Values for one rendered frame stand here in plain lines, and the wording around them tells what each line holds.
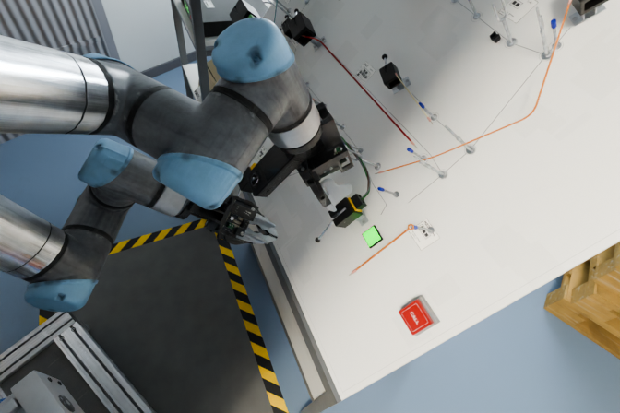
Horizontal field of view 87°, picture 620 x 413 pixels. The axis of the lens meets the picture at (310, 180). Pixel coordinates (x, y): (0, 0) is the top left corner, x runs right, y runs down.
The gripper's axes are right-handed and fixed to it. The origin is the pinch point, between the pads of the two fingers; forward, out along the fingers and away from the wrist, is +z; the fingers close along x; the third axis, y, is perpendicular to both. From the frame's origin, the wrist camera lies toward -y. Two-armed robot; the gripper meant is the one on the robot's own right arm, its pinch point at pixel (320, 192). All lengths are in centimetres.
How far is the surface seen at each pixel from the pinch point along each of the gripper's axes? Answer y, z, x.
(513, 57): 45.8, 1.9, 6.5
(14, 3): -103, 9, 200
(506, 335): 45, 167, -45
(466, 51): 41.8, 3.8, 15.0
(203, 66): -20, 26, 90
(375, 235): 5.4, 19.6, -6.4
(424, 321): 5.4, 16.9, -26.6
